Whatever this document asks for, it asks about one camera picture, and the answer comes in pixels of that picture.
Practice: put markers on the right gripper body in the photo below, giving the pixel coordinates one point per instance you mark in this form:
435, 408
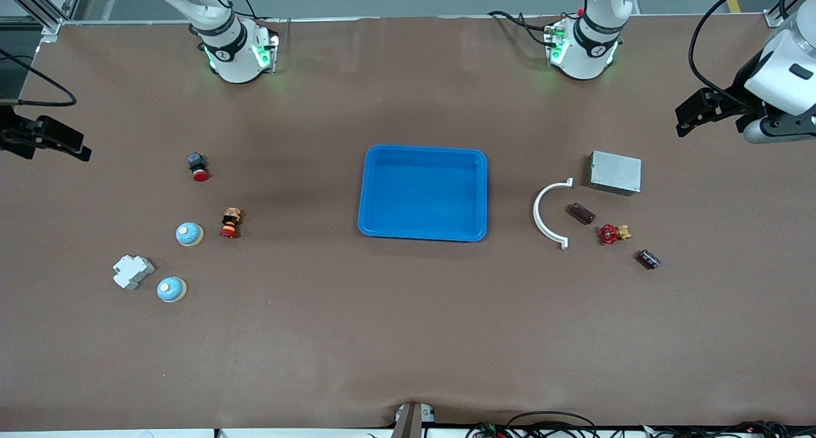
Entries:
13, 136

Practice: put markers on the light blue call bell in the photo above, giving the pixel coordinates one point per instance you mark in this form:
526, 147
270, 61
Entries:
187, 234
169, 289

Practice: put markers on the brown cylindrical capacitor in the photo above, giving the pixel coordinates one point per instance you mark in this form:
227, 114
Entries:
582, 213

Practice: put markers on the small black connector block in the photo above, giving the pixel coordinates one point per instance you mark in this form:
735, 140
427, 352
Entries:
649, 259

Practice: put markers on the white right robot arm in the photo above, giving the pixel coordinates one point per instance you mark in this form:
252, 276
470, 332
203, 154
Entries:
233, 55

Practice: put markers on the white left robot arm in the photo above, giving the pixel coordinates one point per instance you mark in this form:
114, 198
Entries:
583, 49

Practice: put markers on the grey metal box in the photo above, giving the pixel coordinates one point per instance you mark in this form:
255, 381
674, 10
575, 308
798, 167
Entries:
615, 172

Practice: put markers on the red button with black base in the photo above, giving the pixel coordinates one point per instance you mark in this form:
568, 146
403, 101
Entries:
199, 169

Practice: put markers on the white circuit breaker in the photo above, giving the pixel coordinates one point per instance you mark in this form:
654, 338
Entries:
132, 272

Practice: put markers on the red and yellow push button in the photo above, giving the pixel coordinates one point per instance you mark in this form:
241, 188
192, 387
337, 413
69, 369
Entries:
230, 223

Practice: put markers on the white curved pipe clamp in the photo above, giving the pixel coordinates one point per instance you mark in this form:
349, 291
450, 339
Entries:
536, 213

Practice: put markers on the blue plastic tray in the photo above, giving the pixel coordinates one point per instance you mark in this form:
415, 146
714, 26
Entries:
424, 192

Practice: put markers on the aluminium frame profile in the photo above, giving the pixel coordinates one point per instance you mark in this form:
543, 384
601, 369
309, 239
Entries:
51, 27
773, 20

